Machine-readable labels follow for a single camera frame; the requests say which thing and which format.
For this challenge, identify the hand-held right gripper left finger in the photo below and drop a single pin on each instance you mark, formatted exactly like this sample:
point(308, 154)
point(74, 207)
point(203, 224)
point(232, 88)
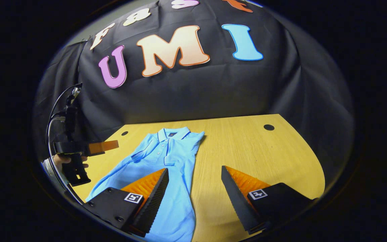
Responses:
point(155, 203)

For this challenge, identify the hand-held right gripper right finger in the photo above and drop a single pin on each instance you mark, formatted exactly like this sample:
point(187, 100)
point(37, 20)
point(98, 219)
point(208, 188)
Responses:
point(239, 201)

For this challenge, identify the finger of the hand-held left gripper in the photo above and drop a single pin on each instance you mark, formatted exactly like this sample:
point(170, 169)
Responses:
point(102, 147)

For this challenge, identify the light blue T-shirt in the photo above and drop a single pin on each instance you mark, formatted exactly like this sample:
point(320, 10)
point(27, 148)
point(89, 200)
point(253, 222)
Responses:
point(173, 158)

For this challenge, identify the black backdrop cloth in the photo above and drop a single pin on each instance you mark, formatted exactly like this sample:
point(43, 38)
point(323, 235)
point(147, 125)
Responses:
point(197, 90)

